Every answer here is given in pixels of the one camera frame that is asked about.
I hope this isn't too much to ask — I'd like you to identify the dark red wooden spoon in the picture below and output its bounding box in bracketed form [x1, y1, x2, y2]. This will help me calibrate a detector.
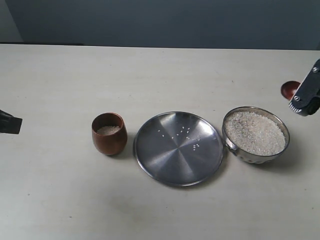
[280, 81, 301, 101]

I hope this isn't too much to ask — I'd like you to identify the steel bowl of rice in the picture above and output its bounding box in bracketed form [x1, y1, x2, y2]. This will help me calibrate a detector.
[222, 106, 290, 165]

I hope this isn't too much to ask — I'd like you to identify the brown wooden cup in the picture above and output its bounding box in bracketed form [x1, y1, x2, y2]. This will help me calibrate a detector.
[91, 112, 128, 156]

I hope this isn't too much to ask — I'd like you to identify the round steel plate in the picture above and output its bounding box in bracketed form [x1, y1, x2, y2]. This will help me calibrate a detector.
[132, 111, 224, 187]

